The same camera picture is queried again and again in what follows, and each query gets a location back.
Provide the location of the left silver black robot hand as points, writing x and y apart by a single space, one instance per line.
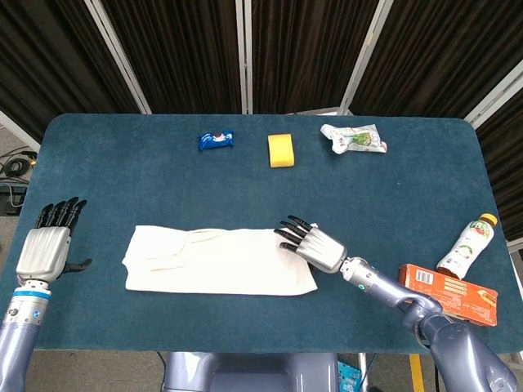
43 253

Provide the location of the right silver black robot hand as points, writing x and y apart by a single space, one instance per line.
324 251

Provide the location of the white T-shirt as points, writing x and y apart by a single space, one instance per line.
212 269

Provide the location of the black floor power box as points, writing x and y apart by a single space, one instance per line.
10 200

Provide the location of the yellow sponge block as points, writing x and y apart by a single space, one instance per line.
281 152

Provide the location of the crumpled white green packet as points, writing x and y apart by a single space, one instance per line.
351 139

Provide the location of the white table leg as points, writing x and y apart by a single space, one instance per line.
362 373

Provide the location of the blue printed carton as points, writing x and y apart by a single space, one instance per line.
349 377

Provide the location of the grey-blue robot torso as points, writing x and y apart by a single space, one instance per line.
253 375

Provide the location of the white drink bottle yellow cap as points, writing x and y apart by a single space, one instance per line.
470 245

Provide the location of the orange cardboard box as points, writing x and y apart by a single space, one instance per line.
466 294

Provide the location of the blue snack packet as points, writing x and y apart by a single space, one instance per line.
215 141

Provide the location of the black partition screen panel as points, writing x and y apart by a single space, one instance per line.
306 53
441 53
49 61
184 53
506 163

